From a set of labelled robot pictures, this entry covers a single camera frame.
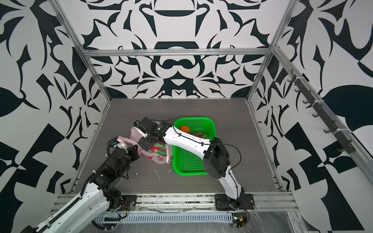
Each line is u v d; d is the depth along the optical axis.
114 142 0.70
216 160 0.49
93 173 0.60
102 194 0.56
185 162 0.87
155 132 0.58
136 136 0.86
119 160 0.60
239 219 0.71
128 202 0.74
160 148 0.79
